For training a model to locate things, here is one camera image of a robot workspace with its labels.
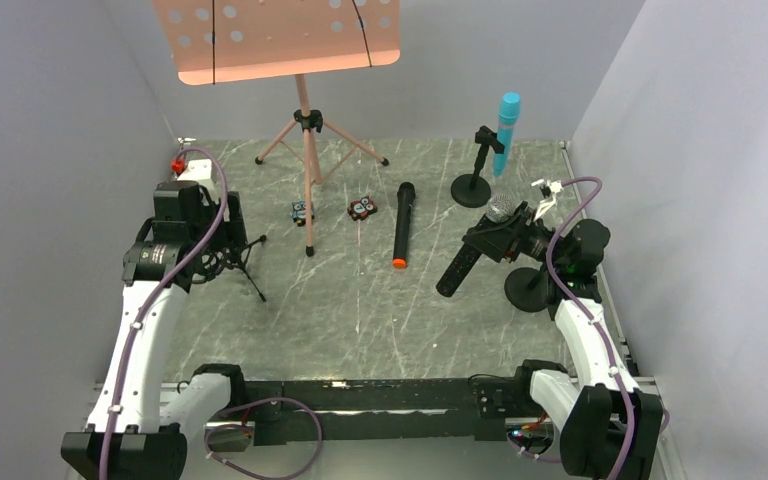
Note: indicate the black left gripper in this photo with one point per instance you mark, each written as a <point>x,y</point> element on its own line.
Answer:
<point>226,221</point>

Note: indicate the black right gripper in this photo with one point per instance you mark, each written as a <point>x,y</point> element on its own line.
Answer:
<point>496,235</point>

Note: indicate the black silver-grille microphone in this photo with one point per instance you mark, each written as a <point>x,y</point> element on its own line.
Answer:
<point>499,208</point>

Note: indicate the black shock mount tripod stand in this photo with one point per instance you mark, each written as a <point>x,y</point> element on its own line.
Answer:
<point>210,263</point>

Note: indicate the black round-base mic stand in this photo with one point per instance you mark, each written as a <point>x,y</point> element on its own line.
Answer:
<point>472,190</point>
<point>528,289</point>

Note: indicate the blue microphone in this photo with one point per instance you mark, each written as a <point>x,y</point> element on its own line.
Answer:
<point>508,115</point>

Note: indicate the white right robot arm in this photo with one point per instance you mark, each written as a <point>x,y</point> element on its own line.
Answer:
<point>606,426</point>

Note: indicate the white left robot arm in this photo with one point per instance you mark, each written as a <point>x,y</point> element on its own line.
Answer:
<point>194,234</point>

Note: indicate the pink music stand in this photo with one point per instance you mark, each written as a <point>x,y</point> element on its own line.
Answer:
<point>215,42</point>

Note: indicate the black orange-tipped microphone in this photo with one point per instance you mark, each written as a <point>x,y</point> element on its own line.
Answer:
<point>405,200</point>

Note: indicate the red owl number tile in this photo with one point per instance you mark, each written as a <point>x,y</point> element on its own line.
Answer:
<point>361,209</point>

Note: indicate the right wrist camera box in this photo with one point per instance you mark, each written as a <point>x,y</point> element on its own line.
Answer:
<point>549,190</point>

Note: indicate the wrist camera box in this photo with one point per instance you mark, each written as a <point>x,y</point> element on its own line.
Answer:
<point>201,171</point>
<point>549,190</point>

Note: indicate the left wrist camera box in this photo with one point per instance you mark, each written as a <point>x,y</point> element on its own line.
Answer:
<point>201,171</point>

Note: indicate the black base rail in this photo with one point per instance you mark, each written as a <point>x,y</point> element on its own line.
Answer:
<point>480,407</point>

